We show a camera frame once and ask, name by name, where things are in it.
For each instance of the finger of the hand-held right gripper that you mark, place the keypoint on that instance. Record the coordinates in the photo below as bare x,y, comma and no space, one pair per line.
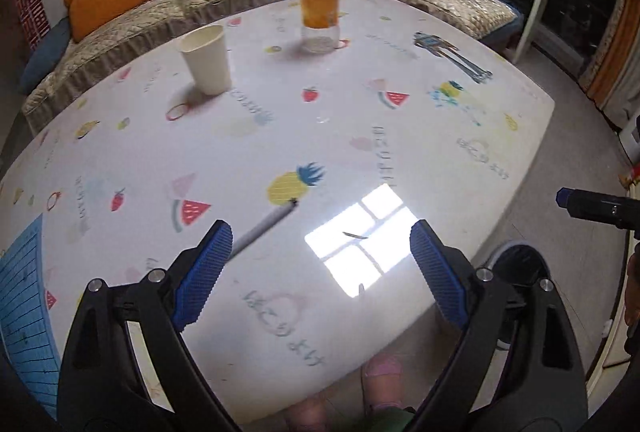
595,208

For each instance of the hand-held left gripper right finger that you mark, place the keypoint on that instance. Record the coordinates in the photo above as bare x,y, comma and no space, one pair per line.
440,272

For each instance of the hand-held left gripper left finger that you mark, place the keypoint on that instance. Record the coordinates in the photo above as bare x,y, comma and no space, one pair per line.
205,272

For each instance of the grey pen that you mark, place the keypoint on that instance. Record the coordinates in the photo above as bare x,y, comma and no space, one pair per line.
265,228

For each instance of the person's right hand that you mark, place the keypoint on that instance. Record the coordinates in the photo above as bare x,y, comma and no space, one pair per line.
634,302

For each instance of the thin dark scrap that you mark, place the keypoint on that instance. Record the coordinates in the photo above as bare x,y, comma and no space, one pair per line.
355,236

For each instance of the white coffee table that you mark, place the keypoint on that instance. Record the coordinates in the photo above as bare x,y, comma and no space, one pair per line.
150,151

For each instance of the striped curtain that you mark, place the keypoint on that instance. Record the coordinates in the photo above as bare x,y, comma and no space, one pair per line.
615,61

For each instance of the person's green pants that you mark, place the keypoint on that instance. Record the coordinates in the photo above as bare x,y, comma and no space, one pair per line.
385,422

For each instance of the blue grid mat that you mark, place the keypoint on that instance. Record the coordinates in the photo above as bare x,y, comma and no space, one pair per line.
22,312

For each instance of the corner sofa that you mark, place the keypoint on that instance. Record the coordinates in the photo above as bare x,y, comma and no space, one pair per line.
500,31

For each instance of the white paper cup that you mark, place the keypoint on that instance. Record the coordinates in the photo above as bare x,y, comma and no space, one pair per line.
207,59

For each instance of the blue sofa cushion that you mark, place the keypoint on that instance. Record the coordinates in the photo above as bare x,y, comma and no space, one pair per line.
42,56

